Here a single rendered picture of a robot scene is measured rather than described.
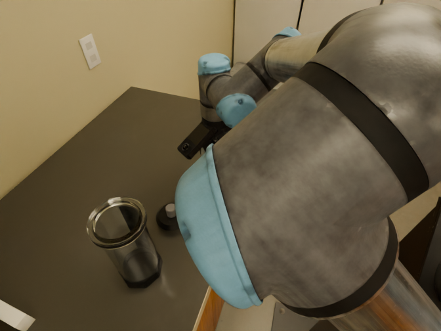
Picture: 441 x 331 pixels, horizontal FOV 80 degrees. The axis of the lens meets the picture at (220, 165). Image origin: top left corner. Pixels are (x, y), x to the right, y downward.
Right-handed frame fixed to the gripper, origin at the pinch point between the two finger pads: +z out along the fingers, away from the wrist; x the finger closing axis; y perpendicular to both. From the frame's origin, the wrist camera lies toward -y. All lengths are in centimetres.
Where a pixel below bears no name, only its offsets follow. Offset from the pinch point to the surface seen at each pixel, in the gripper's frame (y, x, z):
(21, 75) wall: -31, 53, -22
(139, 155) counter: -12.2, 25.4, 4.3
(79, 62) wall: -11, 64, -16
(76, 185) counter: -34.2, 26.7, 4.3
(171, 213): -19.0, -6.2, -1.3
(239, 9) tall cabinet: 164, 154, 16
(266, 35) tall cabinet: 179, 128, 36
